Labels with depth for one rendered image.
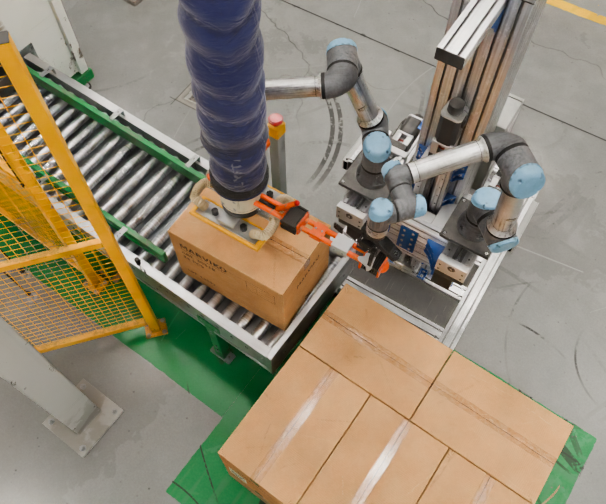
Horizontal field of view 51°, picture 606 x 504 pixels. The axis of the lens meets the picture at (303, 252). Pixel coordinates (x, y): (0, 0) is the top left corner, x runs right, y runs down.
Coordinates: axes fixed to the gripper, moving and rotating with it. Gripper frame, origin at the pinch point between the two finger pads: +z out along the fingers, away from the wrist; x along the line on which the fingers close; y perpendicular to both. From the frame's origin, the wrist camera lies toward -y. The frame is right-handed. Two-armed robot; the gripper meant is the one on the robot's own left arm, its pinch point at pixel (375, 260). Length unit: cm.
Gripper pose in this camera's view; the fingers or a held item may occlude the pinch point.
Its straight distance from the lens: 236.0
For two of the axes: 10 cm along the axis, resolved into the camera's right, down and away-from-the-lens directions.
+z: -0.1, 4.9, 8.7
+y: -8.4, -4.8, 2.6
